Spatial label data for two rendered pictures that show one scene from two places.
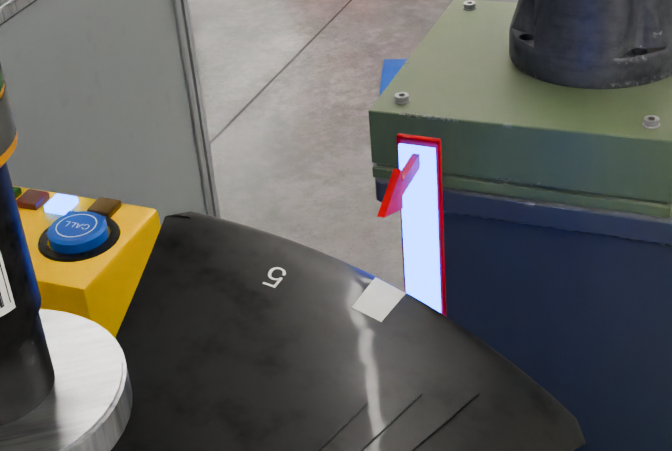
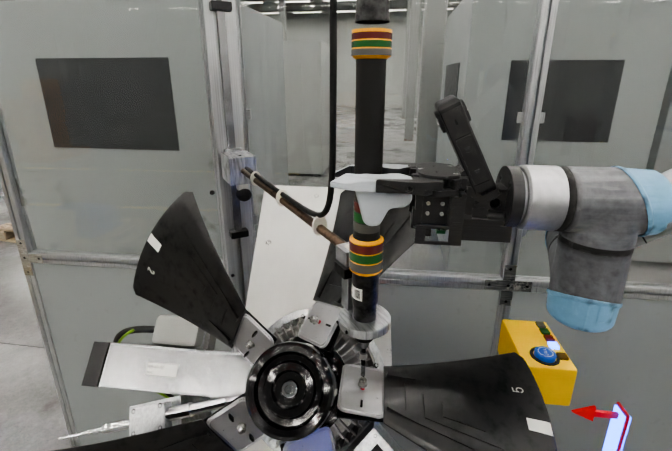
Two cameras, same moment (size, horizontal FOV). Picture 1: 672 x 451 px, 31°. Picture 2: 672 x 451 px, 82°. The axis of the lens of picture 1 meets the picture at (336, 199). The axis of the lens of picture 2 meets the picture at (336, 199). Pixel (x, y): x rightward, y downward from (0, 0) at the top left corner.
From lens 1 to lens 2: 0.34 m
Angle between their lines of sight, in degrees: 66
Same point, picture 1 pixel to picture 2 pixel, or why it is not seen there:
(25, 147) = (639, 344)
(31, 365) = (363, 314)
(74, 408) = (362, 327)
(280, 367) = (480, 402)
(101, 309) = not seen: hidden behind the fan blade
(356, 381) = (492, 426)
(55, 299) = not seen: hidden behind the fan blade
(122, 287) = (543, 379)
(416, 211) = (611, 433)
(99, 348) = (381, 325)
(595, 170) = not seen: outside the picture
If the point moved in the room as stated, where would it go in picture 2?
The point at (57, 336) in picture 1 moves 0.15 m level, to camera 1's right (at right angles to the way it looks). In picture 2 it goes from (382, 319) to (445, 406)
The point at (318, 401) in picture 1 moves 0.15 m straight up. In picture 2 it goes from (473, 415) to (486, 320)
